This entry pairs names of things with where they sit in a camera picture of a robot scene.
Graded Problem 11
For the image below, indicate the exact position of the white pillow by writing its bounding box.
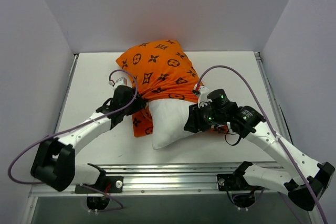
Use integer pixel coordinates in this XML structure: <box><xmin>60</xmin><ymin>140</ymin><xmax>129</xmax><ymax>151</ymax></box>
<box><xmin>149</xmin><ymin>99</ymin><xmax>194</xmax><ymax>150</ymax></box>

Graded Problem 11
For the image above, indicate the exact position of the orange patterned pillowcase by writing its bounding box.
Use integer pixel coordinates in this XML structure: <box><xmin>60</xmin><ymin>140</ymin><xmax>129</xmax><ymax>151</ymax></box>
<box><xmin>115</xmin><ymin>39</ymin><xmax>229</xmax><ymax>138</ymax></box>

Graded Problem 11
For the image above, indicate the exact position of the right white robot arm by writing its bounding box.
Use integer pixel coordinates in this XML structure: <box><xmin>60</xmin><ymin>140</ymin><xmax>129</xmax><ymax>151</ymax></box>
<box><xmin>184</xmin><ymin>86</ymin><xmax>335</xmax><ymax>211</ymax></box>

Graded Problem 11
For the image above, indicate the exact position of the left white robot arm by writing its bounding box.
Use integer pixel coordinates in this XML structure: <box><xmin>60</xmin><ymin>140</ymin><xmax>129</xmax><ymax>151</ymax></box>
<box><xmin>30</xmin><ymin>85</ymin><xmax>146</xmax><ymax>192</ymax></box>

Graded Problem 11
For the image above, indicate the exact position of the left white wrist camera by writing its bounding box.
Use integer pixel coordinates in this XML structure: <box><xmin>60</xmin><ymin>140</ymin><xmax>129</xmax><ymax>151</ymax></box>
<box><xmin>109</xmin><ymin>77</ymin><xmax>128</xmax><ymax>89</ymax></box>

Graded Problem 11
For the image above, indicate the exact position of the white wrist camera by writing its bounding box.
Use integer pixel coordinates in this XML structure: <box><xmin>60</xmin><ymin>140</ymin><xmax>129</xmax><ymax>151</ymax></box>
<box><xmin>192</xmin><ymin>85</ymin><xmax>211</xmax><ymax>108</ymax></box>
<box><xmin>109</xmin><ymin>77</ymin><xmax>128</xmax><ymax>89</ymax></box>

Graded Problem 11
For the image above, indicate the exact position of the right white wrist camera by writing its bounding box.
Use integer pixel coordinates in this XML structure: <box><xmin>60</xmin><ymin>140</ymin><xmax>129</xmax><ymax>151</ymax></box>
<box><xmin>192</xmin><ymin>85</ymin><xmax>211</xmax><ymax>108</ymax></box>

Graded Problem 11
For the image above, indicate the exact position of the aluminium frame rail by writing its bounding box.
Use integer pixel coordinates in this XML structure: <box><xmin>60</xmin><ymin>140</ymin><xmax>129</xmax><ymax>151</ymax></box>
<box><xmin>28</xmin><ymin>163</ymin><xmax>314</xmax><ymax>198</ymax></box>

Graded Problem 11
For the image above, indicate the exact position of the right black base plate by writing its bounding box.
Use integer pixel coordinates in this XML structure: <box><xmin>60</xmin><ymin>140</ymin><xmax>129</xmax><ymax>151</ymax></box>
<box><xmin>216</xmin><ymin>173</ymin><xmax>262</xmax><ymax>191</ymax></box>

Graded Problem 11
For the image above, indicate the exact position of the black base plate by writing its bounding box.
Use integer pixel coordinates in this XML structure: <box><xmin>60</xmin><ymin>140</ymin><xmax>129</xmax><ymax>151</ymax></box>
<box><xmin>75</xmin><ymin>175</ymin><xmax>124</xmax><ymax>194</ymax></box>
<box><xmin>216</xmin><ymin>173</ymin><xmax>262</xmax><ymax>191</ymax></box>

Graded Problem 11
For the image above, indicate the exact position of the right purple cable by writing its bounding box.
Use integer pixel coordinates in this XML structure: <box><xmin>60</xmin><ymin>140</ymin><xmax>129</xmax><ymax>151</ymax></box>
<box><xmin>195</xmin><ymin>65</ymin><xmax>329</xmax><ymax>224</ymax></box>

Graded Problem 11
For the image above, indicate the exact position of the purple cable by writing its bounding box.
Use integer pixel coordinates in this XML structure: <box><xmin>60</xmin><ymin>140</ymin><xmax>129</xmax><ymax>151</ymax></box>
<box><xmin>7</xmin><ymin>69</ymin><xmax>139</xmax><ymax>212</ymax></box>
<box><xmin>195</xmin><ymin>65</ymin><xmax>329</xmax><ymax>224</ymax></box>

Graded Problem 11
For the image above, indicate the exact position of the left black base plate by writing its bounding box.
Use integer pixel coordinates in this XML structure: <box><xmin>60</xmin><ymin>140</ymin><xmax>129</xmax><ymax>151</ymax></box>
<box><xmin>75</xmin><ymin>175</ymin><xmax>124</xmax><ymax>194</ymax></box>

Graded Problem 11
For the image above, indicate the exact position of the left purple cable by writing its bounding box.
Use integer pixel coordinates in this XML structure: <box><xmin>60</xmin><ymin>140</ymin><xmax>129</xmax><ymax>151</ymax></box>
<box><xmin>7</xmin><ymin>69</ymin><xmax>139</xmax><ymax>212</ymax></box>

